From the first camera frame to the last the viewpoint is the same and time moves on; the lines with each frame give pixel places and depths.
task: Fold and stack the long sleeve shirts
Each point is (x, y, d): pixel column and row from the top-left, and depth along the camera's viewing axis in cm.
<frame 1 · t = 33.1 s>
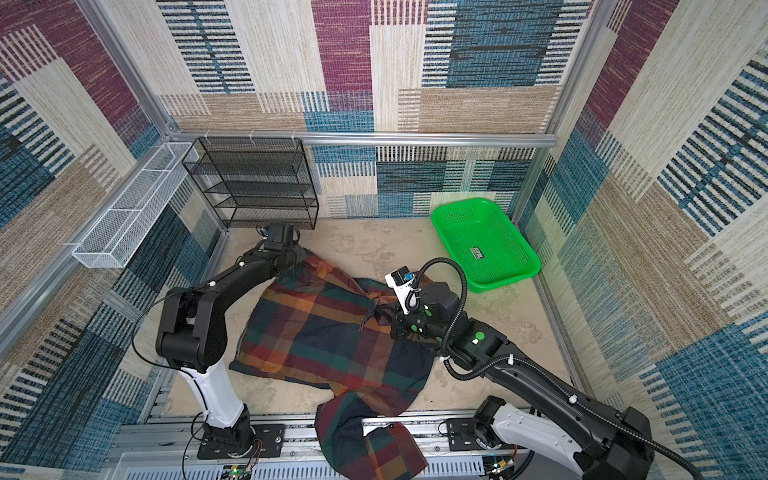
left hand: (300, 249, 98), fingers closed
right hand: (379, 313, 71), fingers closed
green plastic basket: (486, 246, 113), on the table
plaid long sleeve shirt: (308, 320, 96), on the table

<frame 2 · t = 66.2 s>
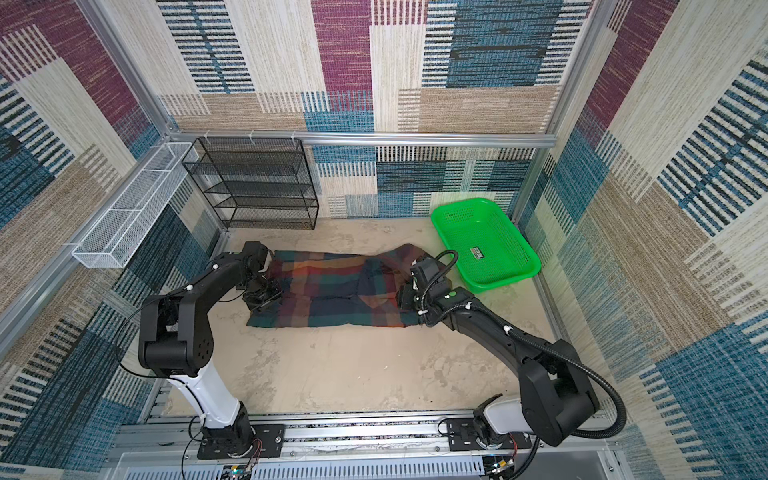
left hand: (279, 299, 93), fingers open
right hand: (402, 300, 86), fingers open
plaid long sleeve shirt: (355, 287, 99), point 4 cm above the table
the other named things where they were.

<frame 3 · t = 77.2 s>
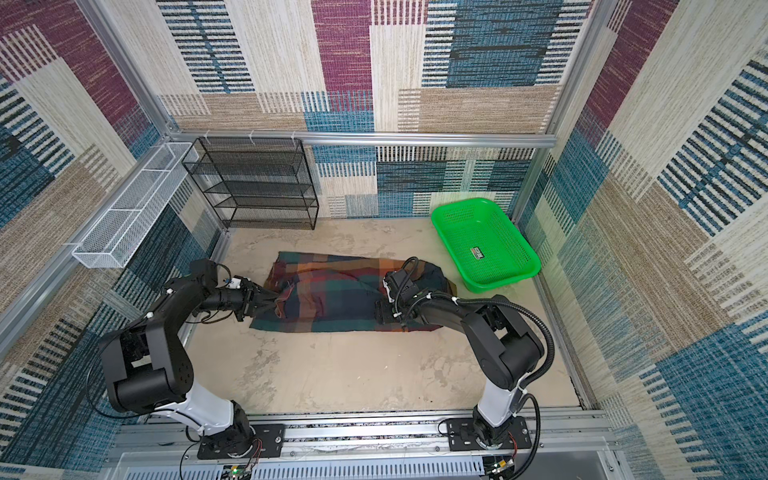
left hand: (274, 294, 85), fingers open
right hand: (386, 316, 93), fingers open
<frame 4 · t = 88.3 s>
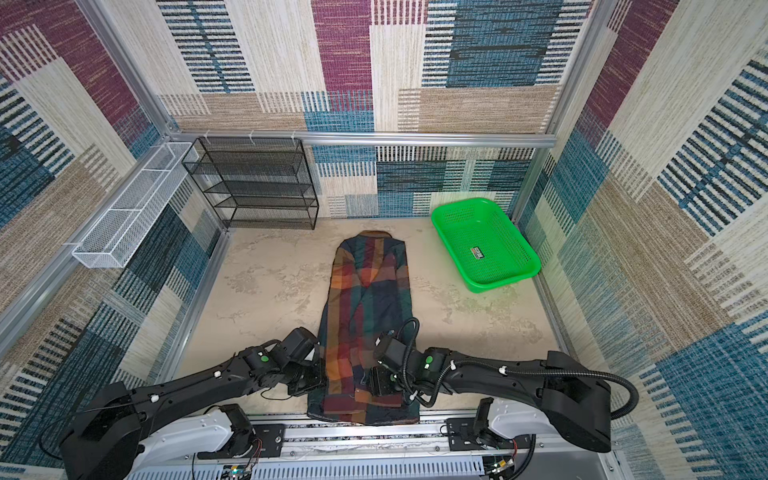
left hand: (332, 380, 80), fingers closed
right hand: (378, 390, 78), fingers open
plaid long sleeve shirt: (367, 299, 98), point 3 cm above the table
the other named things where they were.

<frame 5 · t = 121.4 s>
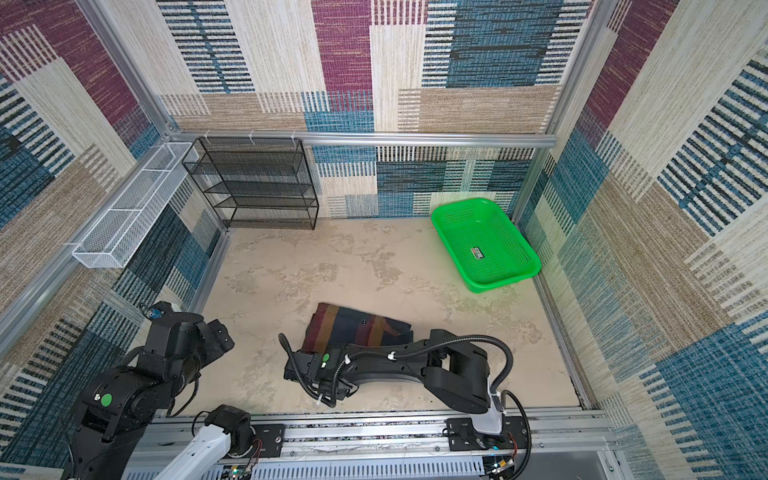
left hand: (211, 332, 65), fingers open
right hand: (344, 371, 80), fingers closed
plaid long sleeve shirt: (332, 328, 89), point 5 cm above the table
the other named things where they were.

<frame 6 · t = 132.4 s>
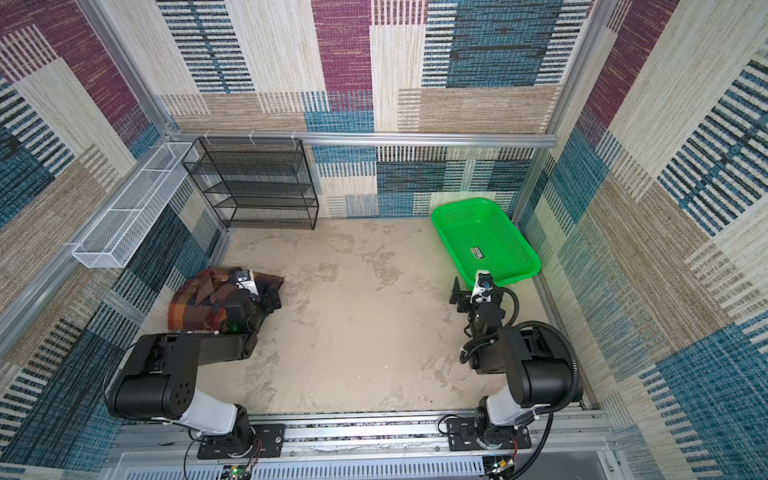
left hand: (257, 284, 93), fingers open
right hand: (472, 281, 90), fingers open
plaid long sleeve shirt: (198, 303, 94), point 6 cm above the table
the other named things where they were.

